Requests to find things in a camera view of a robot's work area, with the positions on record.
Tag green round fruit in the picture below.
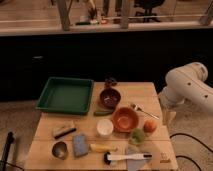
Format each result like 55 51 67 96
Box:
129 128 145 145

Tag white handled black brush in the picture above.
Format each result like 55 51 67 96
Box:
104 152 152 165

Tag orange red apple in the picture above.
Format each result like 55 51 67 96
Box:
143 120 157 133

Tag green plastic tray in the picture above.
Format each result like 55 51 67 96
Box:
36 77 94 115

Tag wooden block eraser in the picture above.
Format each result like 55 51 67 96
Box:
52 121 76 139

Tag black office chair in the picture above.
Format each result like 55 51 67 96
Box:
134 0 165 23

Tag metal cup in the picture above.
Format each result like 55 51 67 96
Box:
52 141 68 160

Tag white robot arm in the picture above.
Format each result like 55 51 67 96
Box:
158 62 213 125

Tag green cucumber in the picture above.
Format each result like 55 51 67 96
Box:
93 110 114 116

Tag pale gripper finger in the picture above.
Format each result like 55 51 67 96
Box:
169 111 176 124
162 110 169 125

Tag black pole stand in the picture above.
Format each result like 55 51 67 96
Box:
0 132 14 171

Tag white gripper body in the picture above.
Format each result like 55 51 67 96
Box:
158 87 182 110

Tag yellow banana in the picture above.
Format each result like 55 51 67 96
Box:
90 143 118 152

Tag white paper cup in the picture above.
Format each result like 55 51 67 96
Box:
97 119 114 137

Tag blue sponge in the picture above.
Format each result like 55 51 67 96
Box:
73 134 89 157

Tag orange bowl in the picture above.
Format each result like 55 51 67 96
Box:
111 107 139 133

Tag grey cloth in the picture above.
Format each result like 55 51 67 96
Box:
125 146 152 171

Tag dark brown bowl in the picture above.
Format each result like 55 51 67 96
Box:
100 88 121 108

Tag black cable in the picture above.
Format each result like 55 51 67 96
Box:
169 132 213 171

